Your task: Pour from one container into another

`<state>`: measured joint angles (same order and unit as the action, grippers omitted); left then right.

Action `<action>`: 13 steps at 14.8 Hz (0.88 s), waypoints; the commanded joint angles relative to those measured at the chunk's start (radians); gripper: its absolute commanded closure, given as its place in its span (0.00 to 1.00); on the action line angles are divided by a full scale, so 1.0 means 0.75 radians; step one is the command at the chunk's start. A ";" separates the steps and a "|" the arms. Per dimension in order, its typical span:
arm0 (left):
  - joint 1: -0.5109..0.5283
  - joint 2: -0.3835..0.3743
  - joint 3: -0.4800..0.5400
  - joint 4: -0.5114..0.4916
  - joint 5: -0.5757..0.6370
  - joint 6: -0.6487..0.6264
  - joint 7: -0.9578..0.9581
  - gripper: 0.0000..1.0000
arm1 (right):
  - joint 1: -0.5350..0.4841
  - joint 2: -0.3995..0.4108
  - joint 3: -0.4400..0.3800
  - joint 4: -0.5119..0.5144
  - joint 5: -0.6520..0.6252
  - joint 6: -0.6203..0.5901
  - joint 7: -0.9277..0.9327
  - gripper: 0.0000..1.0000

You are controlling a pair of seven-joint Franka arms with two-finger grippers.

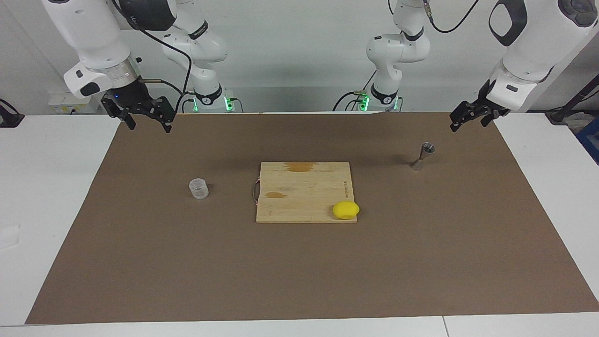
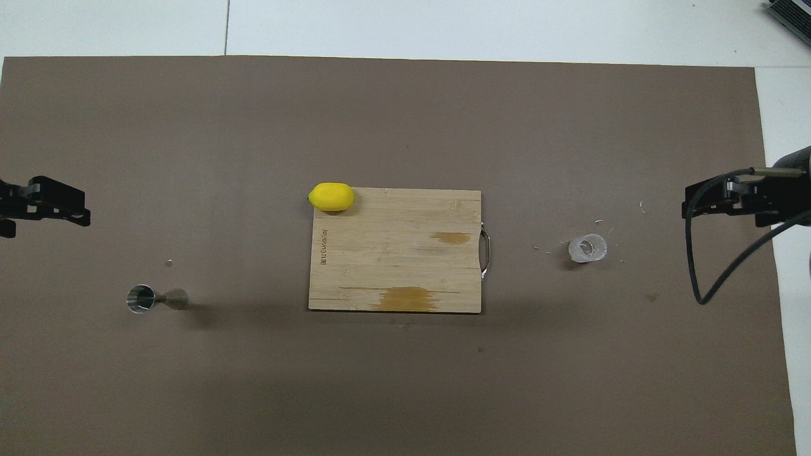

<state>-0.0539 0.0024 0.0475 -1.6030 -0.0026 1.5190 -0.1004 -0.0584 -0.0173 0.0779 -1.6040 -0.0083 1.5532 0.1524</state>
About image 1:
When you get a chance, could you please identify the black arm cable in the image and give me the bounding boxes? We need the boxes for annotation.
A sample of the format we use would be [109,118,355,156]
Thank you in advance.
[110,0,193,113]
[387,0,482,34]

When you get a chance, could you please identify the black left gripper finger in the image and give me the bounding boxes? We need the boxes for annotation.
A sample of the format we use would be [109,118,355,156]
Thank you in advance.
[481,111,509,127]
[450,102,479,132]

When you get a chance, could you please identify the white paper sheet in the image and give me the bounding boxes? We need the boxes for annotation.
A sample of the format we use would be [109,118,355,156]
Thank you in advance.
[0,224,22,250]

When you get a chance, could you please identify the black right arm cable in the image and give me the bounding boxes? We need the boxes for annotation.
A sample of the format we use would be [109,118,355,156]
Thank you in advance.
[110,0,193,113]

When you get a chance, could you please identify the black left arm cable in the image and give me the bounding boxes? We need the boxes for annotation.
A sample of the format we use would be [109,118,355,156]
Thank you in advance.
[387,0,482,34]

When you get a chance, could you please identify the brown table mat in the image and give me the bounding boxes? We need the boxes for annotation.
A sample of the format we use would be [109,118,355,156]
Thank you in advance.
[24,111,599,324]

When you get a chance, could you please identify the black stand foot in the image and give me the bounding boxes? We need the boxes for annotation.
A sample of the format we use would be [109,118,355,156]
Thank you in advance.
[0,98,25,128]

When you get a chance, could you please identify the black base cables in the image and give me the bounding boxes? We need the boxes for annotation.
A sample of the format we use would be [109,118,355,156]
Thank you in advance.
[332,70,376,112]
[180,91,244,113]

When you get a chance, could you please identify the metal jigger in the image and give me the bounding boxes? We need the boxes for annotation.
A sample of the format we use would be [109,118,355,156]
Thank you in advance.
[411,142,436,172]

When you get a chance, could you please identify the yellow lemon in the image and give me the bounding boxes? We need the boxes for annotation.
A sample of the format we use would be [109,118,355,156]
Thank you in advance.
[332,201,360,220]

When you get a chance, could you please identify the black tripod leg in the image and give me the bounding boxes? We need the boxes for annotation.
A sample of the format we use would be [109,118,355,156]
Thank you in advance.
[545,74,599,125]

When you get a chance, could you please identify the wooden cutting board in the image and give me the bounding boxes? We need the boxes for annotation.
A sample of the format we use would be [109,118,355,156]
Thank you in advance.
[253,161,358,224]

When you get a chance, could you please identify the clear plastic cup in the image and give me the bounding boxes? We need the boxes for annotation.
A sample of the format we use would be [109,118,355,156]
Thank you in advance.
[189,177,210,200]

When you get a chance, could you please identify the white wall socket box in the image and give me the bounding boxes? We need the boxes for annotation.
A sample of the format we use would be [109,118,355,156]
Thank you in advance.
[48,91,101,114]

